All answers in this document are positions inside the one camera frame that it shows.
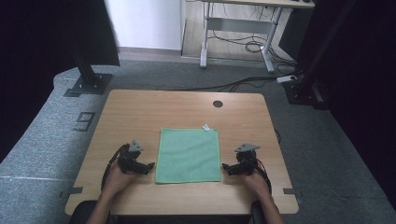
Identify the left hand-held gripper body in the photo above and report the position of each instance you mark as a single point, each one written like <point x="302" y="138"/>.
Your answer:
<point x="129" y="160"/>

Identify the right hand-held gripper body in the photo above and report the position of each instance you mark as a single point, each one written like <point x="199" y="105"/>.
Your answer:
<point x="247" y="163"/>

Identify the green cloth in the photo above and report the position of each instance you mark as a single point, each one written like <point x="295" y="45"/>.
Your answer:
<point x="188" y="157"/>

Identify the person's right hand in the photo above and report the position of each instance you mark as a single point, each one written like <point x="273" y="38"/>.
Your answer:
<point x="257" y="183"/>

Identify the person's left hand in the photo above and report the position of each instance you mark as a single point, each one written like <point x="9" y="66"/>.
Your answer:
<point x="118" y="180"/>

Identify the black chair armrest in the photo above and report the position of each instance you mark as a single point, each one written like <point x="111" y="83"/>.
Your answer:
<point x="256" y="214"/>
<point x="81" y="213"/>

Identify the black floor tape marking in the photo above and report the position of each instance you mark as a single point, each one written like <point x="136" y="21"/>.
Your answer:
<point x="84" y="121"/>

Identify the black round table grommet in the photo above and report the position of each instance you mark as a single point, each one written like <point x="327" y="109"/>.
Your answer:
<point x="217" y="104"/>

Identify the black metal stand with base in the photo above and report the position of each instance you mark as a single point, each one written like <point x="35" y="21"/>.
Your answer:
<point x="90" y="82"/>
<point x="303" y="90"/>

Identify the white power strip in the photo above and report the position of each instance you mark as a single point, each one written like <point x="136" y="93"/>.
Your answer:
<point x="286" y="79"/>

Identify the black curtain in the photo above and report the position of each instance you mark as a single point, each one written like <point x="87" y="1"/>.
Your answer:
<point x="364" y="93"/>
<point x="37" y="62"/>

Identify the white desk frame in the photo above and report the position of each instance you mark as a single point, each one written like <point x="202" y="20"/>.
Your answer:
<point x="239" y="26"/>

